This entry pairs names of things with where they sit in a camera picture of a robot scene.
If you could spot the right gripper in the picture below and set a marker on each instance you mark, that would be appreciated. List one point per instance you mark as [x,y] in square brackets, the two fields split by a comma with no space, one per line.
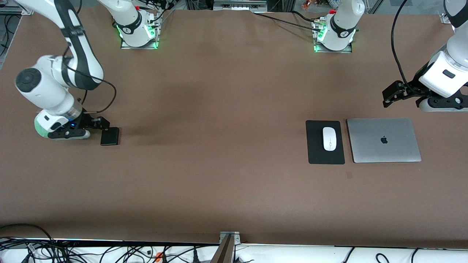
[86,121]

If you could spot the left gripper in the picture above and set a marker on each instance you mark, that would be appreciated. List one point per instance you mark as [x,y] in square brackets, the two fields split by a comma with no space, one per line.
[415,86]

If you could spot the black phone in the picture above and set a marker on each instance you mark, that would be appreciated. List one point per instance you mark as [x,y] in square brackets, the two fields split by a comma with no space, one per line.
[109,137]

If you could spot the white computer mouse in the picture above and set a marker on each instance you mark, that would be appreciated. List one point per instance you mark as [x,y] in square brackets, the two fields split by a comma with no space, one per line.
[329,138]

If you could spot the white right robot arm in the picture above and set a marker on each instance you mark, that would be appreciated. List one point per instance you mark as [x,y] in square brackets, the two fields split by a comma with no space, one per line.
[47,84]

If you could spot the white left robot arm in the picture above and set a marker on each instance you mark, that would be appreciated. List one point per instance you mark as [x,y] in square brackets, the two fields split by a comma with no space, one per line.
[343,22]

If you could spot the black mouse pad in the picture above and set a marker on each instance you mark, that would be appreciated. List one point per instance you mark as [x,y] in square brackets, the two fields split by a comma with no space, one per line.
[314,146]

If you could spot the silver laptop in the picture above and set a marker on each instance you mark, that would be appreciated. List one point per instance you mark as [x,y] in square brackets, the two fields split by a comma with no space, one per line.
[365,142]

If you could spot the small metal corner bracket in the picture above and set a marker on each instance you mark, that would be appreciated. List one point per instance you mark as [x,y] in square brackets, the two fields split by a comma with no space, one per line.
[445,19]

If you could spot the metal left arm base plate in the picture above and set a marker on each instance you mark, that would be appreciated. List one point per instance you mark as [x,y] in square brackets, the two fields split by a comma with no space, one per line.
[332,51]

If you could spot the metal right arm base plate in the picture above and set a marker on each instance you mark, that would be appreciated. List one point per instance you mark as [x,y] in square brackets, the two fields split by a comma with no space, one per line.
[139,47]

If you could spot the metal table edge bracket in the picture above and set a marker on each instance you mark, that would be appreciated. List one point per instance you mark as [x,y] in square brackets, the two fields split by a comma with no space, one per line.
[228,248]

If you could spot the aluminium frame rail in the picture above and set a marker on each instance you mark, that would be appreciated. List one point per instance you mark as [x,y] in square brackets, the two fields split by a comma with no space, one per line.
[239,5]

